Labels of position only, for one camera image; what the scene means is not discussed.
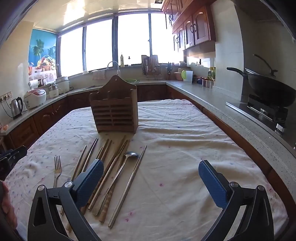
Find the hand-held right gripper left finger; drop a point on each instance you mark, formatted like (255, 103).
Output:
(92, 178)

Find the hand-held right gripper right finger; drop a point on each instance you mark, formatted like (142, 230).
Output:
(212, 183)

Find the dark wooden chopstick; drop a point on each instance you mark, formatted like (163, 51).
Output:
(79, 162)
(108, 150)
(100, 153)
(104, 149)

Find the metal fork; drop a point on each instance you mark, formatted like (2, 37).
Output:
(57, 166)

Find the metal chopstick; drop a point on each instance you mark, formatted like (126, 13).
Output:
(92, 149)
(129, 185)

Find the light wooden chopstick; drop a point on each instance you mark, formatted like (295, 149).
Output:
(118, 148)

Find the metal spoon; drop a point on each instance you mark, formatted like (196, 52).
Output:
(130, 154)

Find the wooden utensil holder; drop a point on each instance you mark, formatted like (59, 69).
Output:
(113, 106)

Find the person's left hand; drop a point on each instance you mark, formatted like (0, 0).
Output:
(8, 204)

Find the bunch of chopsticks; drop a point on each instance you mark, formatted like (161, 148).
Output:
(111, 171)

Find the bamboo chopstick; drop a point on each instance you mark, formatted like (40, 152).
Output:
(106, 206)

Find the steel electric kettle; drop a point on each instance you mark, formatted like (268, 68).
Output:
(16, 107)

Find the white floral tablecloth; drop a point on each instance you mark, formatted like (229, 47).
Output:
(185, 139)

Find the white pink rice cooker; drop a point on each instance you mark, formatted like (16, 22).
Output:
(34, 97)

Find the paper towel roll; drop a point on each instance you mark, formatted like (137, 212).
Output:
(33, 83)

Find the grey speckled countertop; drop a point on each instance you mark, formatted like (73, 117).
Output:
(208, 97)

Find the large white rice cooker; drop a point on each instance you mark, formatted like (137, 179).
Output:
(63, 85)

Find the black gas stove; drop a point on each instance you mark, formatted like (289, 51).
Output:
(266, 111)

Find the steel kitchen sink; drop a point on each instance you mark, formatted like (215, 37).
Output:
(92, 87)

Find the small spice jar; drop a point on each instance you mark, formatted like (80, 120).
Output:
(207, 83)
(211, 83)
(203, 83)

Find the white dish towel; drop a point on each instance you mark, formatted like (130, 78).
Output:
(99, 74)

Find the green colander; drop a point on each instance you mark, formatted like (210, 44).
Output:
(131, 80)

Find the black wok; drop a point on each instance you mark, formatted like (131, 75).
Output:
(270, 90)

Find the white pitcher green lid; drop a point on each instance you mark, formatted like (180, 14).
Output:
(188, 76)

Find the yellow oil bottle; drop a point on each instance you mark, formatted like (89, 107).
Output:
(210, 73)
(214, 72)

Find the chrome kitchen faucet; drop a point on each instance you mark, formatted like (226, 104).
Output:
(118, 69)

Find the pink plastic basin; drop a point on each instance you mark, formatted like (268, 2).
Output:
(177, 76)

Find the beige bowl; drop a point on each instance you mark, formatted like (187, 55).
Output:
(181, 70)

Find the metal dish rack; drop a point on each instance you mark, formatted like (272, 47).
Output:
(152, 75)

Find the yellow dish soap bottle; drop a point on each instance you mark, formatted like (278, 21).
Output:
(122, 61)

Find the knife and scissors holder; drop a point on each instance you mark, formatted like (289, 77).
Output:
(169, 69)

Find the large kitchen window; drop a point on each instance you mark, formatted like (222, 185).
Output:
(99, 46)

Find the wooden cutting board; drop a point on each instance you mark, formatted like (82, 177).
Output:
(152, 60)

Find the wooden upper cabinets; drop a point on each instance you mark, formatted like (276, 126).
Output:
(201, 25)

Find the wall socket strip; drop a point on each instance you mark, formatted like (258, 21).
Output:
(5, 96)

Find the tropical fruit wall poster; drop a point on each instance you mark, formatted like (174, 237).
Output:
(42, 46)

